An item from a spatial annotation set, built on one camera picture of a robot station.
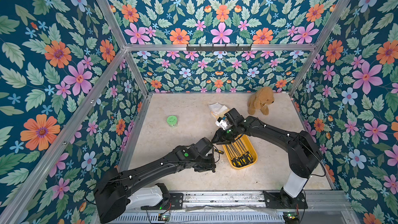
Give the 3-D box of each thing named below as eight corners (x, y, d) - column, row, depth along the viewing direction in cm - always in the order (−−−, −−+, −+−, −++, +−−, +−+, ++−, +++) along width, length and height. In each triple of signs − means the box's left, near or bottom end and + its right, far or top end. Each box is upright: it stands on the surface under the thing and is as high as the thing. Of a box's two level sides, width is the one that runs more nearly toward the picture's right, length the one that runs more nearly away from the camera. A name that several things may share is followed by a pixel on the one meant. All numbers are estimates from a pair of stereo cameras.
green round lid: (167, 128, 103) (165, 123, 98) (169, 120, 107) (167, 115, 103) (177, 128, 103) (175, 123, 98) (178, 120, 107) (177, 115, 103)
